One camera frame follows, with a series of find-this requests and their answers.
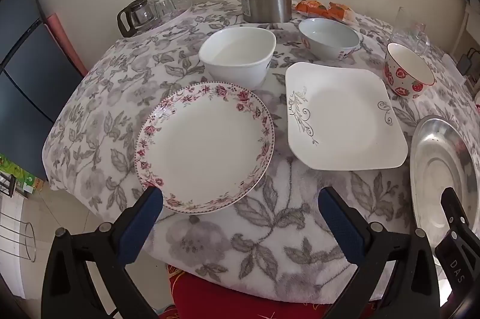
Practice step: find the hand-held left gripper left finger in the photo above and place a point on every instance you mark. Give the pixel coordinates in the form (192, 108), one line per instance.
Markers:
(138, 225)

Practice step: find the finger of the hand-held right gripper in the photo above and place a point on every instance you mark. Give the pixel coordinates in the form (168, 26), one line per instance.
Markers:
(455, 210)

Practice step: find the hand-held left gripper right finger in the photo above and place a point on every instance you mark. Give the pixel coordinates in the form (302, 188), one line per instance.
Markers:
(339, 225)

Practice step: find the round metal basin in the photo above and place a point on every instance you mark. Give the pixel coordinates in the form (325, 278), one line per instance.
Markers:
(435, 172)

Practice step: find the pink floral round plate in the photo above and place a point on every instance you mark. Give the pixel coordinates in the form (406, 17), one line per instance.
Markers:
(204, 150)

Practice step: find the white square plate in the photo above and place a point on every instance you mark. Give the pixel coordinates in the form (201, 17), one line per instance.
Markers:
(345, 116)

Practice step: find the strawberry print bowl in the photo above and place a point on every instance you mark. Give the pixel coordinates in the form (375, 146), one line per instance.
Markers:
(407, 63)

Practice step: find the light blue round bowl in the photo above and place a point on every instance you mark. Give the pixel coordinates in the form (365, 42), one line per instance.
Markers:
(328, 35)

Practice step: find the white square bowl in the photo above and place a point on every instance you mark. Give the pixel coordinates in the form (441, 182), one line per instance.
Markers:
(236, 50)

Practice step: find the red patterned cloth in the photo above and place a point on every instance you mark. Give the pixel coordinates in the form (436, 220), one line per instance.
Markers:
(232, 296)

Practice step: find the green cardboard box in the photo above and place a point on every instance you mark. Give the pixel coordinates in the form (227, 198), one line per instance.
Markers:
(22, 176)

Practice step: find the black power adapter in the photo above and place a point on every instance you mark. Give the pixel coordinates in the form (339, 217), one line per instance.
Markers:
(467, 61)

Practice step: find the white shelf unit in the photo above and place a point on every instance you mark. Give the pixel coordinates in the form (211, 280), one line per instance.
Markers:
(468, 26)

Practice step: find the clear glass measuring jug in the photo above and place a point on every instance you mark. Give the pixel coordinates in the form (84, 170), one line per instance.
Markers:
(407, 26)

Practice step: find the dark blue refrigerator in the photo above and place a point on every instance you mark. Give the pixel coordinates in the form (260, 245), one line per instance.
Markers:
(26, 71)

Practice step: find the pink rolled mat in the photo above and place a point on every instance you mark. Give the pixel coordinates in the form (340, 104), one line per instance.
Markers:
(62, 41)

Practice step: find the round white cup tray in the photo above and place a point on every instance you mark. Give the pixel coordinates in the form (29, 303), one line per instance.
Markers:
(180, 14)

